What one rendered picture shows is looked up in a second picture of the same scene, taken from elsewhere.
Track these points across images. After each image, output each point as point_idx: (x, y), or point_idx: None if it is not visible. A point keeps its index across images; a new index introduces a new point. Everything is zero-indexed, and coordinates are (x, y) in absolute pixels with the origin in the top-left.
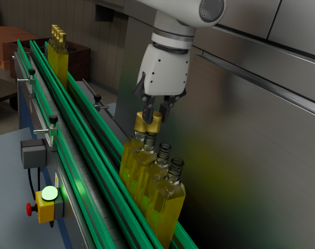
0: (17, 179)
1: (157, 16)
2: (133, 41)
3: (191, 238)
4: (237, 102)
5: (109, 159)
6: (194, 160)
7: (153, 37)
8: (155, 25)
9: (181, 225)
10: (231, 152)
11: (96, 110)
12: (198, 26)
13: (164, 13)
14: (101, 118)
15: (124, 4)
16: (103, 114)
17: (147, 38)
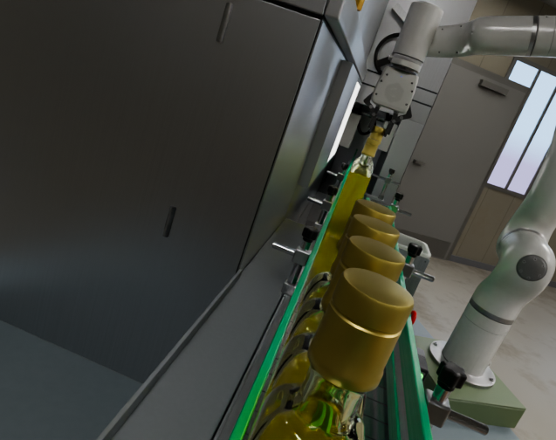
0: None
1: (426, 54)
2: (312, 74)
3: None
4: (349, 86)
5: (320, 254)
6: (323, 153)
7: (420, 70)
8: (423, 61)
9: None
10: (337, 121)
11: (314, 246)
12: None
13: (438, 57)
14: (321, 237)
15: (346, 0)
16: (244, 293)
17: (326, 59)
